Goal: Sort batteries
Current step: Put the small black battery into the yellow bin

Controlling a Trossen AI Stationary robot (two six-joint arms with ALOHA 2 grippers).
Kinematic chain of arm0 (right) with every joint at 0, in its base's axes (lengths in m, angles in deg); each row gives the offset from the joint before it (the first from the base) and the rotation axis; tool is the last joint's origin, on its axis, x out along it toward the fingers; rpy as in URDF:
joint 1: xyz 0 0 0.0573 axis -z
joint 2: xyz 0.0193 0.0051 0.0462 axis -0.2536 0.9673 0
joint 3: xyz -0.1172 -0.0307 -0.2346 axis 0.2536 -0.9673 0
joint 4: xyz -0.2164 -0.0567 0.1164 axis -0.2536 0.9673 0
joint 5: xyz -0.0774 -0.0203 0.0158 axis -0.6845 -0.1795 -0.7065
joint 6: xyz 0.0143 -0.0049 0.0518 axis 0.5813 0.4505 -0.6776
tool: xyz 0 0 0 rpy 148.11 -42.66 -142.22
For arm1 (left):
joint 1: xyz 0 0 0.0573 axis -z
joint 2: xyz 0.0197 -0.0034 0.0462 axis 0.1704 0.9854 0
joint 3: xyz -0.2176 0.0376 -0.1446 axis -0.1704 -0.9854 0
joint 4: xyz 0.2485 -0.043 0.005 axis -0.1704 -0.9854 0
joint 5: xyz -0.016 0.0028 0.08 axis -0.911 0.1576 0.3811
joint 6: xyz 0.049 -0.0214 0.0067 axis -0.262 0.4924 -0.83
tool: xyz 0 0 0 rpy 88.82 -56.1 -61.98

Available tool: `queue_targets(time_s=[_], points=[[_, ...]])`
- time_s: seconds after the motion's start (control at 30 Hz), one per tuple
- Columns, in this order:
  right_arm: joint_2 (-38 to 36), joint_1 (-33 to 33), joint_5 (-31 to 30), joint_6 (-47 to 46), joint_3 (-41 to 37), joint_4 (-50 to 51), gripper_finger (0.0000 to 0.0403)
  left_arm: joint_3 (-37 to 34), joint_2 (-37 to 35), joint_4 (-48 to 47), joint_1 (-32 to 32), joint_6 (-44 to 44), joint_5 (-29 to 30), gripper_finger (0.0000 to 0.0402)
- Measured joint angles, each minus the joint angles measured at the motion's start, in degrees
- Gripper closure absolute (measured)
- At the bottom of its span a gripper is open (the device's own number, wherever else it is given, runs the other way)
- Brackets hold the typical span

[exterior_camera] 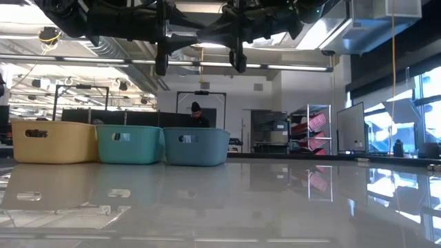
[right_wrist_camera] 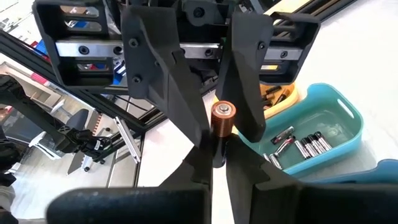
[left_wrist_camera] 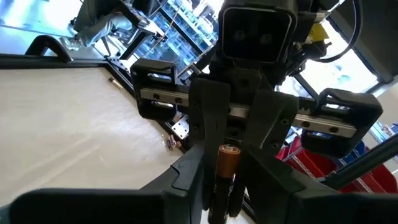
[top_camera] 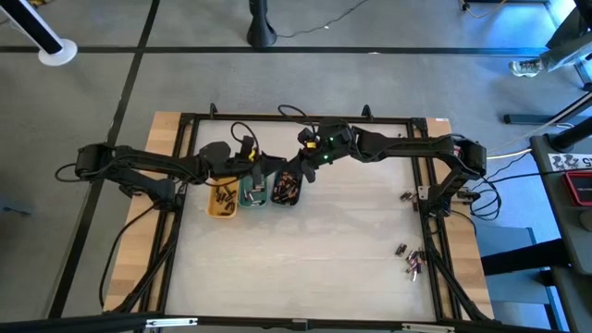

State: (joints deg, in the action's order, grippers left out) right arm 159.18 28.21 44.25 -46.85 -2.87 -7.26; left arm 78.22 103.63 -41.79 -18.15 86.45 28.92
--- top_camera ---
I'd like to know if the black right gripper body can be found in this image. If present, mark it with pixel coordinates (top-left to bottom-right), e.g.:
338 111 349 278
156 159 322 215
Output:
297 117 358 167

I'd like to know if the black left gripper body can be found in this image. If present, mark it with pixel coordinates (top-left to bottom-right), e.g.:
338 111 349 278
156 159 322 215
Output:
196 134 267 179

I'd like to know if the slate blue plastic bin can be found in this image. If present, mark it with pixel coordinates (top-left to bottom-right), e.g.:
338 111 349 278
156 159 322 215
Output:
269 169 304 208

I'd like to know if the green plastic bin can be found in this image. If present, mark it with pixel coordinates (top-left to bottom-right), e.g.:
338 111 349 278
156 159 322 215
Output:
237 173 270 209

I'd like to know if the yellow plastic bin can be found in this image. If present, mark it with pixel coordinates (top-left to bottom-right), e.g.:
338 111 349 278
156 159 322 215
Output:
204 177 241 220

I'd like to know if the black floor stand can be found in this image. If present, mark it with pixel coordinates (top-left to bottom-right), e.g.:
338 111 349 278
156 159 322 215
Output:
245 0 278 49

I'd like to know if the white round stand base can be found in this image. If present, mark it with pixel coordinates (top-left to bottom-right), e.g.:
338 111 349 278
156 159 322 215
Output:
37 38 79 68

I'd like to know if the black floor stand bar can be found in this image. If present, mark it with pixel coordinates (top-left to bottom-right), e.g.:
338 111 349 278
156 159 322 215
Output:
502 90 592 126

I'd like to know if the person's shoe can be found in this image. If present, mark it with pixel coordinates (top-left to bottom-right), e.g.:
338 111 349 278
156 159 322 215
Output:
508 58 543 79

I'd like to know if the black desk leg bar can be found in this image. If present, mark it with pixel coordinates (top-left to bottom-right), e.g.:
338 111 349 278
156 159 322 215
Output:
480 239 570 278

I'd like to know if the black slanted stand pole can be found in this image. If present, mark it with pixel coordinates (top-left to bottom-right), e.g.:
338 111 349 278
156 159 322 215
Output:
0 0 64 56

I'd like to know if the printed marker sheet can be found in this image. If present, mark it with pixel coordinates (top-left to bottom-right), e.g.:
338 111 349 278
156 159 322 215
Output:
548 152 592 172

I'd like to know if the red and black device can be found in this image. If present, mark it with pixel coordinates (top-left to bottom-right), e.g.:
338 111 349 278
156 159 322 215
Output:
562 169 592 208

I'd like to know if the dark side desk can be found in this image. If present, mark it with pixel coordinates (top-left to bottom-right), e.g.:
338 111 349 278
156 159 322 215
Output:
529 133 592 333

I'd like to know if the black left wrist camera cable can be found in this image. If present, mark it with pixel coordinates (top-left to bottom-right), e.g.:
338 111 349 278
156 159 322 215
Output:
229 120 261 154

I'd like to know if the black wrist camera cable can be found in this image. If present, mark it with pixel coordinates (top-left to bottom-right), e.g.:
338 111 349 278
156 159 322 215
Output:
229 120 261 154
276 104 321 138

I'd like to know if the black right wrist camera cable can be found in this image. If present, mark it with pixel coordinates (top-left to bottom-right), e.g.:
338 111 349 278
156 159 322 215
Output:
276 104 321 138

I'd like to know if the thin black floor cable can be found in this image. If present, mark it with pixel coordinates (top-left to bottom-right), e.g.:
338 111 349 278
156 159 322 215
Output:
276 0 371 39

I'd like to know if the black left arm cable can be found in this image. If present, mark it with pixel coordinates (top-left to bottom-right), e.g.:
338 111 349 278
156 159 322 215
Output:
98 203 154 311

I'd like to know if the silver frame bracket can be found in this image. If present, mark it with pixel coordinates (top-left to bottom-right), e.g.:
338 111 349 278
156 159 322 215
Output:
401 323 455 333
145 317 199 329

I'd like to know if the black right arm cable loop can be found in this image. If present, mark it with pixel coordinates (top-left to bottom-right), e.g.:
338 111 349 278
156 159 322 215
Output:
469 182 503 222

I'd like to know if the yellow floor cable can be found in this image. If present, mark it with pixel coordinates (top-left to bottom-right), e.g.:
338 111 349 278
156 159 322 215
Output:
457 0 508 19

